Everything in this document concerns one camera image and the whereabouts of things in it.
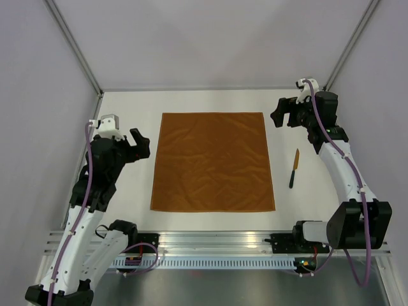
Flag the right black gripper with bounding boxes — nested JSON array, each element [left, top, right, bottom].
[[271, 93, 317, 129]]

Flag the orange cloth napkin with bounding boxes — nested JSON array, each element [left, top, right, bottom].
[[150, 112, 275, 213]]

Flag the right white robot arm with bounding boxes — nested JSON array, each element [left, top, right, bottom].
[[270, 91, 392, 252]]

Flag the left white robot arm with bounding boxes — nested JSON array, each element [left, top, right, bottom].
[[25, 127, 150, 305]]

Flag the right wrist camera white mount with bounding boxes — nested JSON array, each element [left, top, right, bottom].
[[296, 78, 319, 104]]

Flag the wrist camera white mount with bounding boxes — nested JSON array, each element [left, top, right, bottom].
[[89, 114, 125, 141], [296, 78, 319, 104]]

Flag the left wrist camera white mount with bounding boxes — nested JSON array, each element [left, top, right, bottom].
[[89, 114, 125, 141]]

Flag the left aluminium frame post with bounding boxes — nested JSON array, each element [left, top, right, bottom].
[[43, 0, 103, 98]]

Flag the aluminium frame post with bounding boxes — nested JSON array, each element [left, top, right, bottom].
[[43, 0, 103, 98], [323, 0, 381, 91]]

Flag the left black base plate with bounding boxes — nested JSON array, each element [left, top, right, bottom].
[[127, 233, 160, 256]]

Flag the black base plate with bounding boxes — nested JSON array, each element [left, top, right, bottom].
[[263, 233, 330, 254], [127, 233, 160, 256]]

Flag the aluminium mounting rail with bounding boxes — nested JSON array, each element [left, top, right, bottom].
[[43, 231, 392, 256]]

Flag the white slotted cable duct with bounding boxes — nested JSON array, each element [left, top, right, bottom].
[[108, 257, 297, 269]]

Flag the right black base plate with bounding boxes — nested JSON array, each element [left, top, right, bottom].
[[263, 233, 330, 254]]

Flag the right aluminium frame post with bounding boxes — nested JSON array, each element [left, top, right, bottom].
[[323, 0, 381, 91]]

